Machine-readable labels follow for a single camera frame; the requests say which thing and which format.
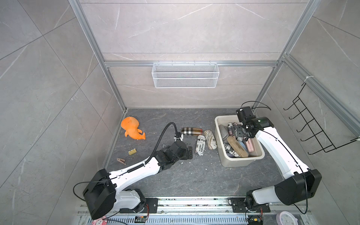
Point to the map print glasses case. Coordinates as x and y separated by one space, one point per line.
210 139

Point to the beige plastic storage bin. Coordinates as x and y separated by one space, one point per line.
226 161

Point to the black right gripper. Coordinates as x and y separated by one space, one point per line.
239 133

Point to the grey case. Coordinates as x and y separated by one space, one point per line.
224 133

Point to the newspaper print case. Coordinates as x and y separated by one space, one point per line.
200 145

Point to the plaid glasses case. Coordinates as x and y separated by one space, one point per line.
191 131

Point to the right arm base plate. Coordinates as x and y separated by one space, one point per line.
239 204

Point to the small yellow clip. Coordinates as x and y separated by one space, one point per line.
133 151

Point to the newspaper flag case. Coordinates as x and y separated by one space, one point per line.
231 130

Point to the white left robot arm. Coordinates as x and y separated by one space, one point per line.
108 191

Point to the white round clock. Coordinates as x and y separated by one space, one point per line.
286 218

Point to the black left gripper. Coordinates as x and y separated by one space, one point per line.
186 156

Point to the white wire mesh basket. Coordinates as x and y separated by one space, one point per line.
185 75

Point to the tan fabric case front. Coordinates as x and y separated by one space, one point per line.
237 147

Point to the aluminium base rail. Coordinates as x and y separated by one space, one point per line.
198 210

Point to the wooden clothespin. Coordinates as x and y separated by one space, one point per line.
122 161

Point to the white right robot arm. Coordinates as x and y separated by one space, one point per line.
300 183

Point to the pink flower toy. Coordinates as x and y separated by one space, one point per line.
99 222

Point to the orange plush toy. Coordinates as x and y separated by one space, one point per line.
130 125

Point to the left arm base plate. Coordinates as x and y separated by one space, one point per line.
148 205

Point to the pink case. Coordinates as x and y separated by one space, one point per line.
250 145

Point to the black wire hook rack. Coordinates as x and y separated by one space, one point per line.
311 123

